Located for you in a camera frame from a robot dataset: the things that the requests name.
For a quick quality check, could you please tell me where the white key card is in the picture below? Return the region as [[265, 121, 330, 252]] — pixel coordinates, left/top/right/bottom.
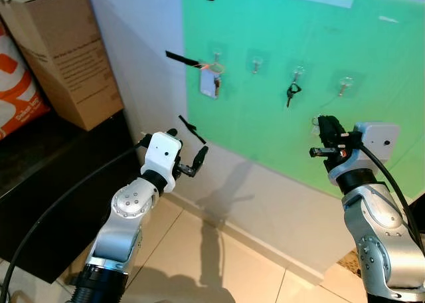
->
[[199, 68, 220, 100]]

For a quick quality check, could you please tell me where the black head key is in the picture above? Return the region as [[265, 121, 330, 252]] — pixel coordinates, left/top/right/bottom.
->
[[286, 82, 303, 109]]

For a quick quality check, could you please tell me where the brown cardboard pillow box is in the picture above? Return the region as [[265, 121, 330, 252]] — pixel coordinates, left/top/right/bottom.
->
[[0, 0, 125, 132]]

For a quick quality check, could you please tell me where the black glossy table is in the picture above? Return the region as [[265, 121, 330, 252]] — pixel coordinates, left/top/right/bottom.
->
[[0, 110, 152, 285]]

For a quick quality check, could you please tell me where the orange white shopping bag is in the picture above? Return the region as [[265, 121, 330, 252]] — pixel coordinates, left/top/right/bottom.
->
[[0, 21, 52, 142]]

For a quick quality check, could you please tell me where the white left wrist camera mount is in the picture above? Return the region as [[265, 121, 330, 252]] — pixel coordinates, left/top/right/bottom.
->
[[141, 132, 183, 193]]

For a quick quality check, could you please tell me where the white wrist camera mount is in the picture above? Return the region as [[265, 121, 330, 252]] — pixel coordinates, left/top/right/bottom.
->
[[141, 132, 183, 193], [329, 122, 400, 184]]

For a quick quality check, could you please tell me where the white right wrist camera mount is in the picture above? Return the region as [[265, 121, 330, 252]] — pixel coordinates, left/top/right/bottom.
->
[[329, 122, 400, 184]]

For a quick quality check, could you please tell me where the clear adhesive wall hook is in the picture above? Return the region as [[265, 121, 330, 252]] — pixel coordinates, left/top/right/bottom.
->
[[334, 72, 358, 98], [247, 49, 268, 75], [290, 64, 310, 88], [207, 43, 228, 74]]

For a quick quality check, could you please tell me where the green wall board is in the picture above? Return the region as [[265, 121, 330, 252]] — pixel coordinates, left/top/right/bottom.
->
[[181, 0, 425, 199]]

